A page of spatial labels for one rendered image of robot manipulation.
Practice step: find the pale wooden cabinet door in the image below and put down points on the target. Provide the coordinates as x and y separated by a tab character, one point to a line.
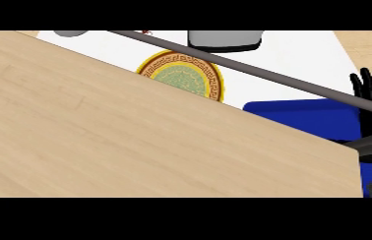
146	142

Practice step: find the grey rounded object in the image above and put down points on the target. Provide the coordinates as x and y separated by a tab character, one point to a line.
72	33

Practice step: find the small red object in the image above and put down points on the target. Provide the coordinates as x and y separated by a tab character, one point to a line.
147	32

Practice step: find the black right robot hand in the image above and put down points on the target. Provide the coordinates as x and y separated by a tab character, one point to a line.
364	86

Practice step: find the pale wooden cabinet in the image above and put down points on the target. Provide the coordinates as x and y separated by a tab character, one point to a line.
358	44

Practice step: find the blue tray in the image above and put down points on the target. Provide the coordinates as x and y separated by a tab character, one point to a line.
311	117

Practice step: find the grey appliance with black base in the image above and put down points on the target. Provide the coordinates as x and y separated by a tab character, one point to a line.
225	39

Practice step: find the ornate yellow green plate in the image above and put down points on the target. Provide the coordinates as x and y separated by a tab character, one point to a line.
187	76

